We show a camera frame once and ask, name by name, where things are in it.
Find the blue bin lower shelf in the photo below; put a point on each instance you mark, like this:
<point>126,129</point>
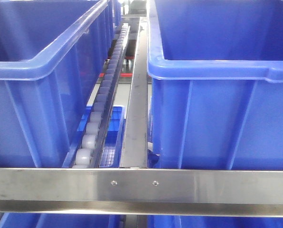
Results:
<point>113,142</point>

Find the steel divider rail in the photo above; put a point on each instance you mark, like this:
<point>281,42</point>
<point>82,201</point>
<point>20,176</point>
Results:
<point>135,143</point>

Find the blue bin middle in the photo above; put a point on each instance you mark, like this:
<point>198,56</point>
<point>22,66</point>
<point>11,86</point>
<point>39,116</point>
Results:
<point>217,83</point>

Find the blue bin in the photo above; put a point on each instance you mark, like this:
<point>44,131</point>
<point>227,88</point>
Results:
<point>158,221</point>
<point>217,83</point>
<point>51,54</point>
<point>34,220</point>

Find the white roller conveyor track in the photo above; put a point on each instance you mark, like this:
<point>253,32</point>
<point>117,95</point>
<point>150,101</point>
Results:
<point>91,145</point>

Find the stainless steel shelf frame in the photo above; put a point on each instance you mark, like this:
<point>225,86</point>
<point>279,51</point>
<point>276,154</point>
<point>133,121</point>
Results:
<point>142,191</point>

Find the blue bin bottom left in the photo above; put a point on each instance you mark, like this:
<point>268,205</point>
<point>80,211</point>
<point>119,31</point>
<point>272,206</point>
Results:
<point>34,220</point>

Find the blue bin bottom right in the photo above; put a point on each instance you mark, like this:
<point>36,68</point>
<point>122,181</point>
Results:
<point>158,221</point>

